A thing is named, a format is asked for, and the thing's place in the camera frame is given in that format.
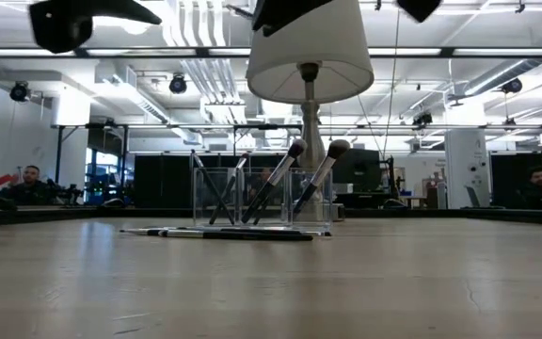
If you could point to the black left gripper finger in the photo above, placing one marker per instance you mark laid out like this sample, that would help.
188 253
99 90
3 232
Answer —
120 10

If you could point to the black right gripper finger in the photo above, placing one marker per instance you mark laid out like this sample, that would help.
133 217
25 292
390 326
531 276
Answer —
285 11

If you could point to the large tapered powder makeup brush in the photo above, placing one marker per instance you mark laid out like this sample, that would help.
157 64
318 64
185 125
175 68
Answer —
321 175

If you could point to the large rounded makeup brush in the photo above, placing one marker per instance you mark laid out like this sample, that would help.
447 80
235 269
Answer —
274 181

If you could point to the clear acrylic brush organizer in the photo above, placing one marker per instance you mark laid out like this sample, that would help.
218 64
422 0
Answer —
252 179

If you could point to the table lamp white shade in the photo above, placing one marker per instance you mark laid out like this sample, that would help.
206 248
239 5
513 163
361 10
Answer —
308 70

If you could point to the black ceiling spotlight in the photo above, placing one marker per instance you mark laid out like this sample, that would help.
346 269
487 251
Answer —
19 92
422 119
178 84
512 85

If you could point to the person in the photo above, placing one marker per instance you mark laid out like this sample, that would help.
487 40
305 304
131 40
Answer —
539 186
28 188
261 181

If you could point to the black computer monitor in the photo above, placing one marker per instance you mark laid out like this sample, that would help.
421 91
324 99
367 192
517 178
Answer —
360 169

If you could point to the black room divider panel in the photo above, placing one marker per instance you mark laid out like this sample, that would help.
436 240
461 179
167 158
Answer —
501 181
167 181

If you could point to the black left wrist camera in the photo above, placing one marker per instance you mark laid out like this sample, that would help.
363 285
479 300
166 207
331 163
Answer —
59 33

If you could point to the black overhead frame beam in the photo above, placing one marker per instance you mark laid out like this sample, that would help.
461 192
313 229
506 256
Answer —
181 126
447 52

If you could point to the black aluminium table frame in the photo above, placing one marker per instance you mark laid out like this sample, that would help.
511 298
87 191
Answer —
487 215

